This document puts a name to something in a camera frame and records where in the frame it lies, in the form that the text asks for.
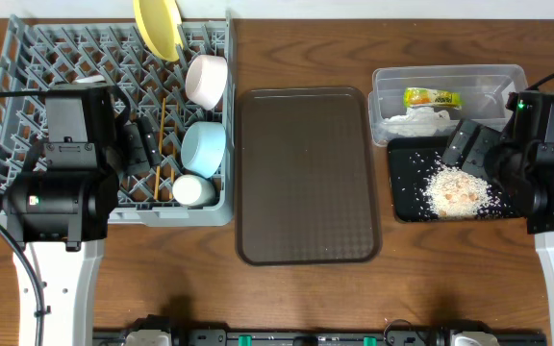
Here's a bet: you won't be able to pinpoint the wooden chopstick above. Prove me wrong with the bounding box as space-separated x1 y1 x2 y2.
169 123 178 200
153 98 166 202

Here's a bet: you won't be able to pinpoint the rice and peanut scraps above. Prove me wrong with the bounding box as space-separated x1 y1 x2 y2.
399 151 516 220

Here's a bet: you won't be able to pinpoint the white napkin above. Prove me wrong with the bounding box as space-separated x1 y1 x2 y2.
382 107 452 137

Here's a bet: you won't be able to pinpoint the white cup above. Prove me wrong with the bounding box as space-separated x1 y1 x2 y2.
172 174 215 207

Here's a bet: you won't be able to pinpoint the light blue bowl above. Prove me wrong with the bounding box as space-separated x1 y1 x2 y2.
181 121 226 179

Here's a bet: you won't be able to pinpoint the green yellow snack wrapper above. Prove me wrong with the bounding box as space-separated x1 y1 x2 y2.
403 87 463 109

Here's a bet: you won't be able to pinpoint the pink bowl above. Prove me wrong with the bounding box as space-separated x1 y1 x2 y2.
185 55 228 111

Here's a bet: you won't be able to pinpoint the yellow plate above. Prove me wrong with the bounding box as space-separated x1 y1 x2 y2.
133 0 182 62

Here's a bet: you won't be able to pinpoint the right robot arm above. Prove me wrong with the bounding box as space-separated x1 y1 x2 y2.
442 90 554 344

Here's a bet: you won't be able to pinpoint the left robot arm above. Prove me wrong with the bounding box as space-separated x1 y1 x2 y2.
3 83 134 345

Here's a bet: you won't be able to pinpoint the grey dishwasher rack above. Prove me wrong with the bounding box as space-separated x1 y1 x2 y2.
0 16 236 227

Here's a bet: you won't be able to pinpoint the black plastic bin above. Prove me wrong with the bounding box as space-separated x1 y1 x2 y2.
386 136 523 224

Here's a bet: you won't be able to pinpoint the clear plastic bin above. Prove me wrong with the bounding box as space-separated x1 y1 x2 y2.
368 64 528 147

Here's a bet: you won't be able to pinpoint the dark brown serving tray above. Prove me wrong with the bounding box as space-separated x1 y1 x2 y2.
235 86 382 266

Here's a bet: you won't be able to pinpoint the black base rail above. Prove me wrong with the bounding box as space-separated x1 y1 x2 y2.
90 315 548 346

